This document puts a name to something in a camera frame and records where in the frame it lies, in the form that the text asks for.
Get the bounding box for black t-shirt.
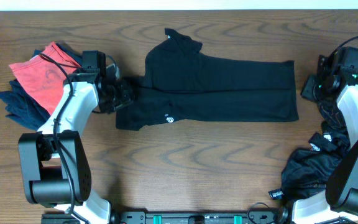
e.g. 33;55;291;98
116;28;299;131

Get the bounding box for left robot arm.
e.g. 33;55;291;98
18;73;134;223

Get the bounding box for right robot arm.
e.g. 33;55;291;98
277;47;358;223

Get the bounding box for black orange patterned garment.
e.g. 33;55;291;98
318;100;349;138

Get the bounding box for folded red shirt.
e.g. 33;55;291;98
9;42;81;114

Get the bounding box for folded navy blue garment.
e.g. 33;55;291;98
0;43;82;130

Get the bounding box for black sports shorts with logo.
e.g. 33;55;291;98
268;131;350;201

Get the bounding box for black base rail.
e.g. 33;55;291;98
110;209;292;224

